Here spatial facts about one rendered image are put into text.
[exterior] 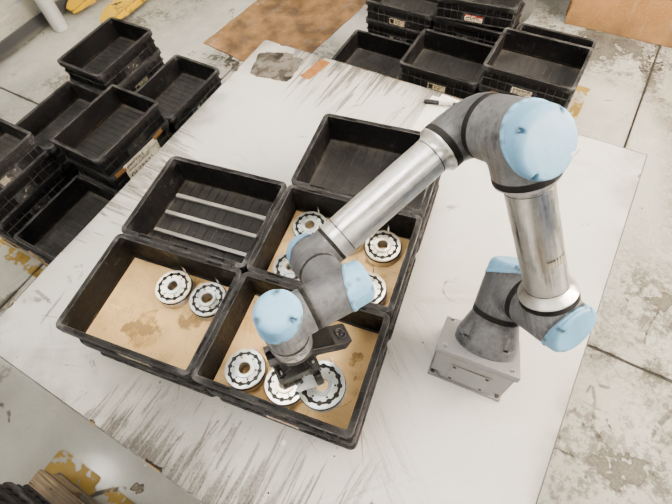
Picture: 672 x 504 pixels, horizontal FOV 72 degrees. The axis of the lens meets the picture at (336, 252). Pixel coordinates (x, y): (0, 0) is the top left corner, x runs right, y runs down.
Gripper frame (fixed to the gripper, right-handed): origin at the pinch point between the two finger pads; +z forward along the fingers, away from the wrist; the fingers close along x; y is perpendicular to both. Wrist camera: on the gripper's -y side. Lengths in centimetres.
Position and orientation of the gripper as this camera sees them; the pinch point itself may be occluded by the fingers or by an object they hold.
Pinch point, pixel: (316, 370)
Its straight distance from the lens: 101.6
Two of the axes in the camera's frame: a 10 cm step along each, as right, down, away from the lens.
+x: 4.1, 7.7, -4.9
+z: 0.9, 5.0, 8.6
